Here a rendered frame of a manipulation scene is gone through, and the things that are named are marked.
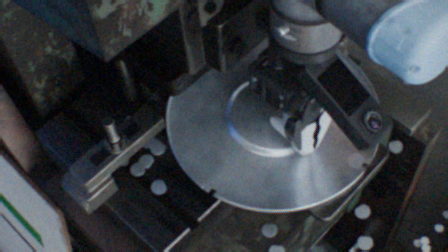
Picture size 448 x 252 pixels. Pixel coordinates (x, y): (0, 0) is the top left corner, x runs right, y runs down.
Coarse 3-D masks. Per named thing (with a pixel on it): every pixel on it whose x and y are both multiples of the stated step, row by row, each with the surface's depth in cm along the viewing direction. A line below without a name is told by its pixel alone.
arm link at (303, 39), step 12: (276, 24) 58; (288, 24) 56; (324, 24) 55; (276, 36) 59; (288, 36) 58; (300, 36) 57; (312, 36) 56; (324, 36) 57; (336, 36) 58; (288, 48) 59; (300, 48) 58; (312, 48) 58; (324, 48) 58
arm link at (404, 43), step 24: (336, 0) 47; (360, 0) 46; (384, 0) 45; (408, 0) 44; (432, 0) 44; (336, 24) 49; (360, 24) 46; (384, 24) 45; (408, 24) 43; (432, 24) 43; (384, 48) 45; (408, 48) 44; (432, 48) 43; (408, 72) 45; (432, 72) 46
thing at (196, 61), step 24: (216, 0) 65; (240, 0) 67; (264, 0) 69; (216, 24) 65; (240, 24) 68; (168, 48) 71; (192, 48) 69; (216, 48) 68; (240, 48) 68; (192, 72) 72
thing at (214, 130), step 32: (352, 64) 85; (192, 96) 83; (224, 96) 83; (192, 128) 80; (224, 128) 80; (256, 128) 79; (192, 160) 78; (224, 160) 77; (256, 160) 77; (288, 160) 77; (320, 160) 77; (224, 192) 75; (256, 192) 75; (288, 192) 74; (320, 192) 74
